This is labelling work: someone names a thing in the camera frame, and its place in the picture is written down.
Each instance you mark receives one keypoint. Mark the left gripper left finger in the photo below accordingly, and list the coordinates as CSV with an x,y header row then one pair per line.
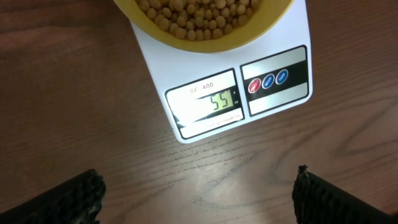
x,y
76,201

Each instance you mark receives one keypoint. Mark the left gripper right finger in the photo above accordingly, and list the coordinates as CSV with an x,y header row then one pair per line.
x,y
317,201

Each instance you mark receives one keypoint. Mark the white digital kitchen scale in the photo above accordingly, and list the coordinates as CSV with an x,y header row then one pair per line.
x,y
206,94

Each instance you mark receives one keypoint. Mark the yellow bowl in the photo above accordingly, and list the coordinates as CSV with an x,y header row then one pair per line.
x,y
265,18

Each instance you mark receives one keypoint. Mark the soybeans in bowl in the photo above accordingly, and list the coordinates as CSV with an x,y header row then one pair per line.
x,y
197,20

